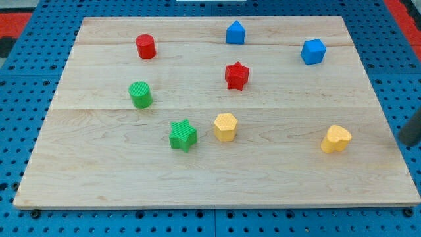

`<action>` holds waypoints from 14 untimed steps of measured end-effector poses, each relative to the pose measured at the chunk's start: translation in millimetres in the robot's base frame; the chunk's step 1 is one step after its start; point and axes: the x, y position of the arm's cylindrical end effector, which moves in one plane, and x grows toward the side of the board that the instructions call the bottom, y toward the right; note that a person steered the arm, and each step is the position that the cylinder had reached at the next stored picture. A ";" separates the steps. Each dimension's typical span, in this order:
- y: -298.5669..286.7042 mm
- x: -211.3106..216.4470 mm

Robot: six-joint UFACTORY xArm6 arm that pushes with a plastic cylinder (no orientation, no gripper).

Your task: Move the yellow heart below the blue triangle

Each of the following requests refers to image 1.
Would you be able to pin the dark grey pusher stick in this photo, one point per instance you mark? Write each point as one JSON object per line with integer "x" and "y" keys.
{"x": 409, "y": 135}

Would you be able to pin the yellow heart block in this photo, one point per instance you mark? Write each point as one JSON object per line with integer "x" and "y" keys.
{"x": 336, "y": 139}

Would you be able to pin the blue triangle block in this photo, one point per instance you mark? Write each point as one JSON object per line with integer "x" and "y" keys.
{"x": 235, "y": 33}

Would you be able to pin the blue cube block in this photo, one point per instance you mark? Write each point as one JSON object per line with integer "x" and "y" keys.
{"x": 313, "y": 51}

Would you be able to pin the red star block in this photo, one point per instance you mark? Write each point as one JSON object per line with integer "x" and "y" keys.
{"x": 236, "y": 76}

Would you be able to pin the yellow hexagon block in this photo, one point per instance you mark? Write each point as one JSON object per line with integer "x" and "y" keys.
{"x": 225, "y": 127}

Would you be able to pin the green star block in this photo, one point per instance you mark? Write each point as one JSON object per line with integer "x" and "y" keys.
{"x": 183, "y": 135}

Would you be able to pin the wooden board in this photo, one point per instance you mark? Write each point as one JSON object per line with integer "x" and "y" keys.
{"x": 96, "y": 150}

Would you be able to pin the green cylinder block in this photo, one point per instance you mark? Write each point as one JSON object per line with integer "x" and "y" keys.
{"x": 140, "y": 94}

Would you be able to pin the red cylinder block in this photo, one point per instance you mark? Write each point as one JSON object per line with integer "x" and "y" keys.
{"x": 145, "y": 44}

